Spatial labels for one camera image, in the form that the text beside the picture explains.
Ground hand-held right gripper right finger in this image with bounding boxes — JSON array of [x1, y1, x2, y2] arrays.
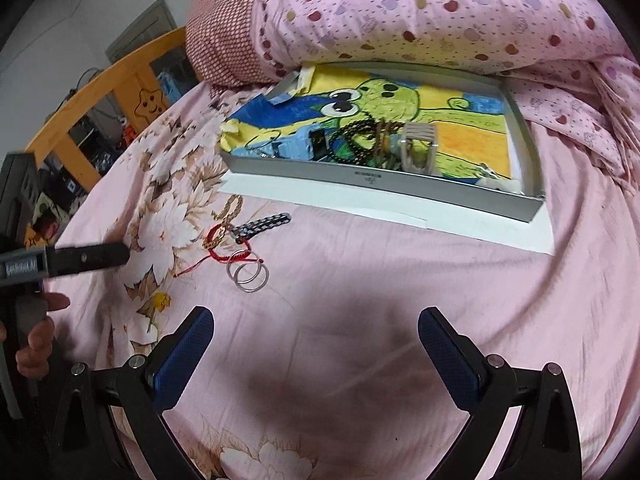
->
[[417, 307, 583, 480]]

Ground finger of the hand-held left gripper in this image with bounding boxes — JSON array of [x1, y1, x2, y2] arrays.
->
[[46, 241, 132, 277]]

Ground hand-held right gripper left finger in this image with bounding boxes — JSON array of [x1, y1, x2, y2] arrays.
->
[[50, 306, 216, 480]]

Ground silver bangle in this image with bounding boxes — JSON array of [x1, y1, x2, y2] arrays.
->
[[235, 260, 271, 294], [226, 249, 257, 284]]

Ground red string bracelet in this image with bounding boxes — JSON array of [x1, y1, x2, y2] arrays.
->
[[177, 225, 265, 278]]

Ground gold chain bracelet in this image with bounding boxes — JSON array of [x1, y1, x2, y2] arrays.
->
[[214, 196, 245, 226]]

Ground black white braided strap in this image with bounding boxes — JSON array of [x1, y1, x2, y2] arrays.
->
[[229, 213, 292, 240]]

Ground grey metal watch band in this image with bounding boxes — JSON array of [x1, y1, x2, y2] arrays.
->
[[399, 122, 439, 174]]

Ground grey tray with frog drawing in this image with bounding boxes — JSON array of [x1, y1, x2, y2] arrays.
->
[[220, 61, 546, 223]]

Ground bundle of gold bracelets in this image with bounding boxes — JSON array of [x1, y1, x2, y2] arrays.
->
[[371, 120, 402, 167]]

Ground black bead bracelet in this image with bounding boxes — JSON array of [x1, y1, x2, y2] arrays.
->
[[327, 120, 382, 164]]

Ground person's left hand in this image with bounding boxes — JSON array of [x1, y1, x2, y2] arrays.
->
[[0, 292, 72, 380]]

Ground pink floral bedsheet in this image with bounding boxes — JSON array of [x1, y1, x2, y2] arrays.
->
[[47, 77, 633, 480]]

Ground white paper sheet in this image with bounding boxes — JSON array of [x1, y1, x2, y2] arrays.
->
[[220, 170, 555, 257]]

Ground grey door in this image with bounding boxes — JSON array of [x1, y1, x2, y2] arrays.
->
[[105, 0, 181, 63]]

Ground red checked pillow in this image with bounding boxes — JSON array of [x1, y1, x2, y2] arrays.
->
[[185, 0, 283, 89]]

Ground pink dotted rolled quilt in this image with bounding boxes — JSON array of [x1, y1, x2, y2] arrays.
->
[[252, 0, 640, 193]]

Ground wooden bed rail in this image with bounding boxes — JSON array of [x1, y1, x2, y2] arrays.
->
[[25, 26, 202, 194]]

